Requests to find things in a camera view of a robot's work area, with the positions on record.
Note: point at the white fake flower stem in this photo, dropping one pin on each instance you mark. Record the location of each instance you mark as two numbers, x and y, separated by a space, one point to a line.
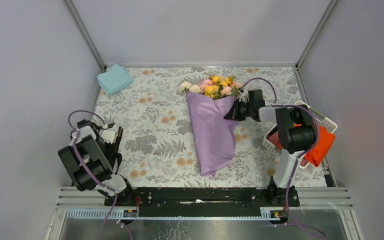
188 87

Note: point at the yellow fake flower stem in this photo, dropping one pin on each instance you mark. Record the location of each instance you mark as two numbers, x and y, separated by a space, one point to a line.
215 86

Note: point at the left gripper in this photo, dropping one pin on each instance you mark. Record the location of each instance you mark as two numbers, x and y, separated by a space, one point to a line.
109 155

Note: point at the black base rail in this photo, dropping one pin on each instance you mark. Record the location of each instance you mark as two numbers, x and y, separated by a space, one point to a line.
204 202

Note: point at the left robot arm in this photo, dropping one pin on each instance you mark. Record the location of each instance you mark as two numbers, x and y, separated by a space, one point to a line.
92 159

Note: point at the pink fake flower stem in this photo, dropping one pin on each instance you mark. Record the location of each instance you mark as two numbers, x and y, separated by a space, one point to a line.
226 89

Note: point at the black ribbon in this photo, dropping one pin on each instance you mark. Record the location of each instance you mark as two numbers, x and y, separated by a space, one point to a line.
116 158

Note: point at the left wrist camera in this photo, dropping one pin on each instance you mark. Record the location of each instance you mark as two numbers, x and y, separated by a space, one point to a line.
109 136

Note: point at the floral tablecloth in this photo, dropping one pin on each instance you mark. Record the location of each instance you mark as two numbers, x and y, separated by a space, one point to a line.
157 144

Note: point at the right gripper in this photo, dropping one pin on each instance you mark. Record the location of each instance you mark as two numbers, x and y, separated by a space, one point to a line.
233 114

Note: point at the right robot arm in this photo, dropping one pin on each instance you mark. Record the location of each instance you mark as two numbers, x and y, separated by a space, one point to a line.
282 181

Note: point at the pink purple wrapping paper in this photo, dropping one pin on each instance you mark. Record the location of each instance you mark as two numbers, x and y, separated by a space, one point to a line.
213 136

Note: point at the light blue folded towel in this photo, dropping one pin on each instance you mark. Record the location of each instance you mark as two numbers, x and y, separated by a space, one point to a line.
115 79

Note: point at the pink cloth in basket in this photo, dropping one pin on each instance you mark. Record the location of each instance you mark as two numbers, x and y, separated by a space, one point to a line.
274 139

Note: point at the orange cloth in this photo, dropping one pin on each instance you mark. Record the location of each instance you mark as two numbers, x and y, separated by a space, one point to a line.
303 141

